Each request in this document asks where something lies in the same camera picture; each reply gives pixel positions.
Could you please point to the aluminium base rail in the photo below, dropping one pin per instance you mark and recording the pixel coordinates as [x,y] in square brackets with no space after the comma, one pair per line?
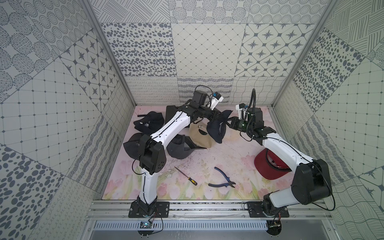
[195,215]

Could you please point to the yellow handled screwdriver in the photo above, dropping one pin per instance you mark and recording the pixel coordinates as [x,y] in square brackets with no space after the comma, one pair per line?
[189,178]

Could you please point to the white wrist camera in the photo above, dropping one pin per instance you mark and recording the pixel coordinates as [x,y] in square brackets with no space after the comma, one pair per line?
[215,100]
[242,109]

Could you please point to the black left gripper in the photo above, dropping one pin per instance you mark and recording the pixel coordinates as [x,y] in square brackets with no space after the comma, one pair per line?
[214,111]

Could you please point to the beige baseball cap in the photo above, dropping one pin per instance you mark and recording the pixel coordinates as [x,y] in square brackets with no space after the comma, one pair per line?
[199,135]

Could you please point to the black plastic tool case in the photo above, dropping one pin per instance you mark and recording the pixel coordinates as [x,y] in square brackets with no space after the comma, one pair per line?
[170,112]

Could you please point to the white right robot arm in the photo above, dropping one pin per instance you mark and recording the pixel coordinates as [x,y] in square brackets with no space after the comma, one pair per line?
[311,182]

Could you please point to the navy baseball cap metal buckle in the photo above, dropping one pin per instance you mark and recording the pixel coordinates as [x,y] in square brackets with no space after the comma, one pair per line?
[149,123]

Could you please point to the dark grey baseball cap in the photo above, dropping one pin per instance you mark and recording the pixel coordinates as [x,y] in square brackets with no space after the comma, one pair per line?
[132,145]

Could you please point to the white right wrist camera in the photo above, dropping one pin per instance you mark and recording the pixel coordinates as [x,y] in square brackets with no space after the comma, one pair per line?
[242,109]

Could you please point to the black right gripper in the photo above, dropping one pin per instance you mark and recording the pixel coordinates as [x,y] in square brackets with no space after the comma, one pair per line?
[235,121]

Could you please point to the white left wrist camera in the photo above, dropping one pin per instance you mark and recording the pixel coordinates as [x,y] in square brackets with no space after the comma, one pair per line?
[215,100]

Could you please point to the dark red baseball cap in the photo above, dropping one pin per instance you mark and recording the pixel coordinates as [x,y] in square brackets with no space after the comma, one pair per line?
[270,166]

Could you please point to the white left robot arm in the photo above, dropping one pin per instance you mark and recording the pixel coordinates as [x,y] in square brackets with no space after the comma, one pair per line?
[152,149]

